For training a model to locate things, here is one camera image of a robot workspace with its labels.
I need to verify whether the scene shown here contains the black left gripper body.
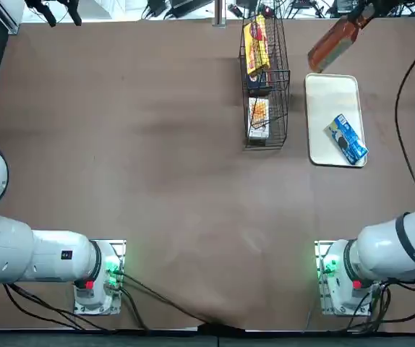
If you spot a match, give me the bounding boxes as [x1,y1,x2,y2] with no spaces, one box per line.
[25,0,80,7]

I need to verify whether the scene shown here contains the amber tea bottle white cap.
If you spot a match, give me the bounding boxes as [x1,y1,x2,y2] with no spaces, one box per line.
[307,16,362,73]

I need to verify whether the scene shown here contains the blue Oreo cookie box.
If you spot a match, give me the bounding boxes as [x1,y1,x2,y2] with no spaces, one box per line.
[324,113,369,166]

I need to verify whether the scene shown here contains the white rectangular plastic tray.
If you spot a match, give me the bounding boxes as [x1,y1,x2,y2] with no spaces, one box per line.
[304,72,369,168]

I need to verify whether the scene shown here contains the black power adapter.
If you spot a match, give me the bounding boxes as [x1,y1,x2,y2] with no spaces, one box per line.
[145,0,169,18]

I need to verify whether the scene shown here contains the yellow Nabati wafer box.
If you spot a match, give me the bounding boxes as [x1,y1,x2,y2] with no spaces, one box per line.
[242,14,270,76]

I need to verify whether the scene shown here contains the grey ribbed power adapter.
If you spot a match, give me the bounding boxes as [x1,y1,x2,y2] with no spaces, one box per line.
[169,0,214,15]

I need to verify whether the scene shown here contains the Chocofello cookie box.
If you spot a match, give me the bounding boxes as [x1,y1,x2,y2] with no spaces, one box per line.
[247,70,272,90]

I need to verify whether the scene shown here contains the black power strip red lights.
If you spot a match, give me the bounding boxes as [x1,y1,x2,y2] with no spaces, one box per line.
[228,1,278,20]

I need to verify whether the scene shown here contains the white Franzzi biscuit box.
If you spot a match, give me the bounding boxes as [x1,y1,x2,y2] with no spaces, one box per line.
[247,96,270,140]

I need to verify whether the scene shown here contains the aluminium frame profile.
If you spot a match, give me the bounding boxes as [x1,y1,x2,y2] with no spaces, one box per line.
[0,0,26,35]

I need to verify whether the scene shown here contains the aluminium profile post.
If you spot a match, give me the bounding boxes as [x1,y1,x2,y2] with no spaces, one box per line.
[213,0,227,27]

